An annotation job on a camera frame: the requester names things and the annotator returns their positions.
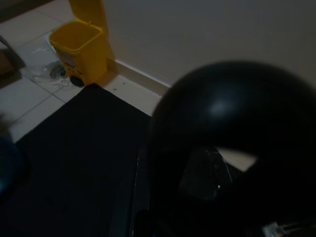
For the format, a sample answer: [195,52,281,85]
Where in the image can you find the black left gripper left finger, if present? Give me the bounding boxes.
[116,148,153,237]

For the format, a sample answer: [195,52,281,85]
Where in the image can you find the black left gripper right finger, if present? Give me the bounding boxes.
[179,147,234,200]

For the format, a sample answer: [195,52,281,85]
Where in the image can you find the black floor mat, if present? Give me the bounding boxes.
[0,83,247,237]

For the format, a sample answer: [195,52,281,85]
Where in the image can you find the round metal floor drain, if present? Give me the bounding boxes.
[48,61,68,80]

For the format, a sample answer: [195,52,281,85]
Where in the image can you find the black rounded robot shell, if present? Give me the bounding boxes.
[148,60,316,237]

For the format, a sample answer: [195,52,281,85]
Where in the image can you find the white baseboard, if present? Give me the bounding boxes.
[106,58,172,96]

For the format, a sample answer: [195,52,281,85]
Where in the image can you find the yellow plastic pedal bin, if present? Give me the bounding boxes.
[48,0,115,87]

